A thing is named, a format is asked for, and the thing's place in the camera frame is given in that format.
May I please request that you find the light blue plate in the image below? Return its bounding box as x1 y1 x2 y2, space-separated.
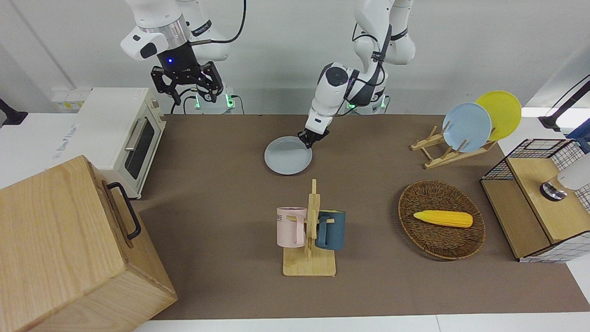
442 102 493 154

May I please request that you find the brown table mat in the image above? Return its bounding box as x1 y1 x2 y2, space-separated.
133 114 590 320

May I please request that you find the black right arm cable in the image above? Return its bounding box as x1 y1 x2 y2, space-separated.
188 0 248 47

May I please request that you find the wooden dish rack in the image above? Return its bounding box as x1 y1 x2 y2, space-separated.
410 125 499 170

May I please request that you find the white cylinder with glass base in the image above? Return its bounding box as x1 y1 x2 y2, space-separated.
540 152 590 202

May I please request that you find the yellow corn cob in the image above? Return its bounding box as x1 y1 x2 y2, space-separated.
413 210 474 229

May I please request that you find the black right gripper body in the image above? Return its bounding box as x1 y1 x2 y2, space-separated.
151 42 217 93

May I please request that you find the blue object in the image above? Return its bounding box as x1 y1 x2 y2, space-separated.
566 124 590 154

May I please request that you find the dark blue mug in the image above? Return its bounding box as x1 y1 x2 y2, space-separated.
316 210 347 251

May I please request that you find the cream toaster oven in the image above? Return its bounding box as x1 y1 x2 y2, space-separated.
50 87 167 200

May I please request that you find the brown wicker basket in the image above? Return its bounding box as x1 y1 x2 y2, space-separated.
398 179 486 261

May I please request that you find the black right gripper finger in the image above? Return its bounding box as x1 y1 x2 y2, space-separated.
197 62 225 104
154 69 182 107

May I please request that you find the pink mug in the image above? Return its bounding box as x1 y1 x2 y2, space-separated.
276 207 308 249

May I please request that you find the wire grid shelf box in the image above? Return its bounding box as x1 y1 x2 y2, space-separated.
479 138 590 264

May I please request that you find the gray round plate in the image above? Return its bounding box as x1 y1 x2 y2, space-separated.
264 135 313 176

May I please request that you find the black camera stand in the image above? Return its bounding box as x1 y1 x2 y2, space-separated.
0 98 29 128
538 74 590 134

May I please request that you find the wooden mug tree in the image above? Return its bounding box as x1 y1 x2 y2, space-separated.
282 178 337 278

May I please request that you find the yellow plate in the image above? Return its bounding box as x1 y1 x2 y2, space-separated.
475 90 522 142

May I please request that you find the white wall power outlet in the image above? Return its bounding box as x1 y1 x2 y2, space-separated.
51 89 91 112

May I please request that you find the wooden box with black handle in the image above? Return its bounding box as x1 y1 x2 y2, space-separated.
0 154 178 332

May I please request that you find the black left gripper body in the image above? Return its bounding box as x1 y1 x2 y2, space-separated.
298 128 330 142

